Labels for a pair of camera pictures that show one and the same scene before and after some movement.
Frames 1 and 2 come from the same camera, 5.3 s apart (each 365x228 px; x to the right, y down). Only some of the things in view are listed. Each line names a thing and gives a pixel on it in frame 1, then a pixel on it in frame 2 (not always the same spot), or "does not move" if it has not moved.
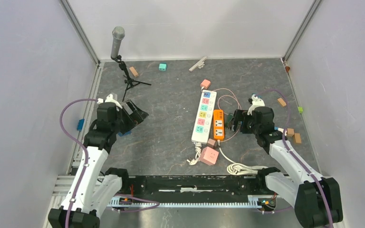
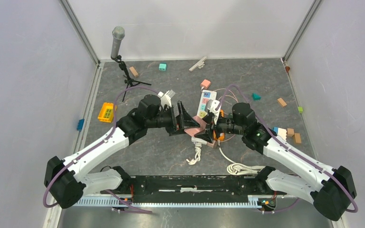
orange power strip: (218, 124) does not move
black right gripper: (240, 115) to (207, 134)
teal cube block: (162, 67) does not move
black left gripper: (135, 118) to (185, 120)
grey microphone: (118, 33) does not move
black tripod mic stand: (130, 82) does not move
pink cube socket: (209, 156) to (192, 131)
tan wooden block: (133, 71) does not move
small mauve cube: (211, 143) does not move
